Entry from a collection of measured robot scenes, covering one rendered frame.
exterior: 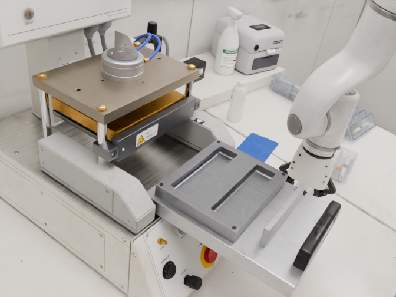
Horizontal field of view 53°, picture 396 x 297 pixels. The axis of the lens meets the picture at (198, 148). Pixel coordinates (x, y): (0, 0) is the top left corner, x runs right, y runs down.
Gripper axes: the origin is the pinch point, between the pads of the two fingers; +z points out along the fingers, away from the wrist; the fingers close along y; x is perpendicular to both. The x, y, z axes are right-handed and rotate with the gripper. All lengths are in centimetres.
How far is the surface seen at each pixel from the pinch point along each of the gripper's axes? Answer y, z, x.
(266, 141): 18.7, 3.4, -22.8
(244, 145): 23.2, 3.4, -15.7
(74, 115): 39, -26, 40
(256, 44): 41, -14, -55
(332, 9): 40, -8, -170
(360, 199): -14.1, 3.4, -14.4
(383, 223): -21.5, 3.5, -8.7
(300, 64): 44, 25, -153
